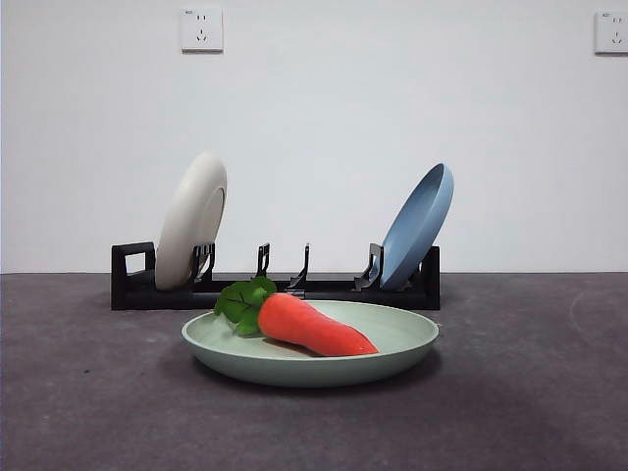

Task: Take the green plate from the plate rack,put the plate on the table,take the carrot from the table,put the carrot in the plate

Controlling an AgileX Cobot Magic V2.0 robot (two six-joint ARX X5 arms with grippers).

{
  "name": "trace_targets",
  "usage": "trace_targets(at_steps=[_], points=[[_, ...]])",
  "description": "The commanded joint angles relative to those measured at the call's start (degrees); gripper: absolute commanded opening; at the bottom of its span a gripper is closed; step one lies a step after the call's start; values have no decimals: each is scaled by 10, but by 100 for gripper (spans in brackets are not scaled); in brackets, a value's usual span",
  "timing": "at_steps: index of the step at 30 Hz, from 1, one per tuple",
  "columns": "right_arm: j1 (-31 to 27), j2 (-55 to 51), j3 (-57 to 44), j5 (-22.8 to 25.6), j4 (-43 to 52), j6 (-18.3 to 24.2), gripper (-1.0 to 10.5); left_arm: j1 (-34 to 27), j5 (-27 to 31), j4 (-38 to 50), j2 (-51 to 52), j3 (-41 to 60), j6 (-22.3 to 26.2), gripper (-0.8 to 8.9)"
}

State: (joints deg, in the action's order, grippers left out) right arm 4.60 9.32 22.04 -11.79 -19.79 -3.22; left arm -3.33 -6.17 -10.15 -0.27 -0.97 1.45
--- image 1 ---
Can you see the orange carrot with green leaves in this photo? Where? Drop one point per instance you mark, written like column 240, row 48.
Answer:
column 314, row 329

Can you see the green plate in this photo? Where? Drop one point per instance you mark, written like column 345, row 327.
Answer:
column 304, row 370

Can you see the blue plate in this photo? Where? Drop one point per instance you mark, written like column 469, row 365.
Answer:
column 417, row 230

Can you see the cream plate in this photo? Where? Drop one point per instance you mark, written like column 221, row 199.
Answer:
column 191, row 221

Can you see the black plate rack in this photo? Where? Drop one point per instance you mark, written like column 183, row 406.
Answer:
column 147, row 294

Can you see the white wall socket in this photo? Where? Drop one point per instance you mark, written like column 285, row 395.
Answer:
column 202, row 29
column 612, row 32

